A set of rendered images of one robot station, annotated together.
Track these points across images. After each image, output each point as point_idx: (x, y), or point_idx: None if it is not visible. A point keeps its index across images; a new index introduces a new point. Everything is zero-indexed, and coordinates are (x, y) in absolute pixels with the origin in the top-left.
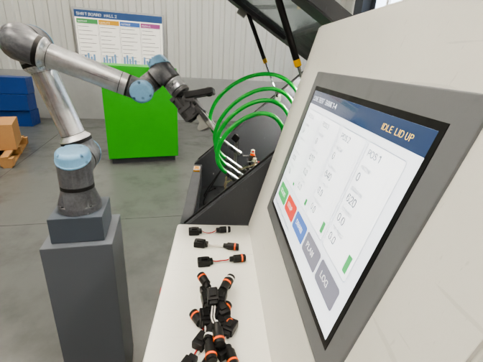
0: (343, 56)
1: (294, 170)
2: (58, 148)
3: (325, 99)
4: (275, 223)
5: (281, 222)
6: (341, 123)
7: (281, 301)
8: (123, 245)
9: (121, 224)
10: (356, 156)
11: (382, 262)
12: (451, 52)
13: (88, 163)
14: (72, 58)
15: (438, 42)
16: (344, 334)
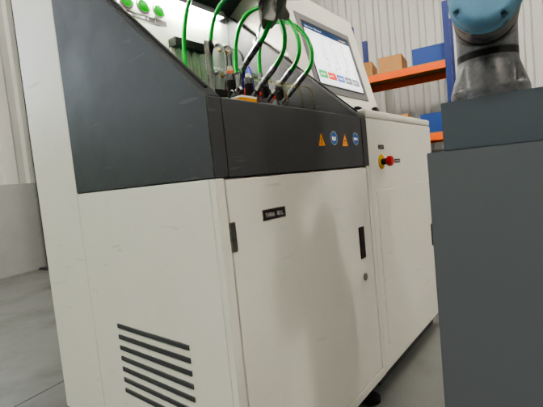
0: (305, 10)
1: (321, 60)
2: None
3: (313, 27)
4: (331, 90)
5: (334, 85)
6: (327, 39)
7: (353, 107)
8: (432, 229)
9: (428, 177)
10: (338, 48)
11: (356, 68)
12: (337, 26)
13: None
14: None
15: (334, 23)
16: (363, 86)
